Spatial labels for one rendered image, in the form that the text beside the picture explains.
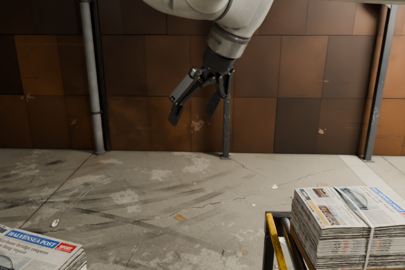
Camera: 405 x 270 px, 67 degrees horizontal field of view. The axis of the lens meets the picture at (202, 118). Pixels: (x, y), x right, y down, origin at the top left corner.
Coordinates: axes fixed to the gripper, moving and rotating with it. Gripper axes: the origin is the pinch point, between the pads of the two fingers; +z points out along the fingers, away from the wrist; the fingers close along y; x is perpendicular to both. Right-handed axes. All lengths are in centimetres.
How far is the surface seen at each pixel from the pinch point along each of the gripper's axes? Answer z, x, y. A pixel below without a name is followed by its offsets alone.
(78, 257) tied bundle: 49, 3, 25
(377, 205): 21, 49, -71
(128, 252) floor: 189, -38, -51
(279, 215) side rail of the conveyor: 62, 24, -70
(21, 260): 52, -5, 38
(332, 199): 29, 36, -63
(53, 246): 51, -5, 30
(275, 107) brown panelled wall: 136, -100, -296
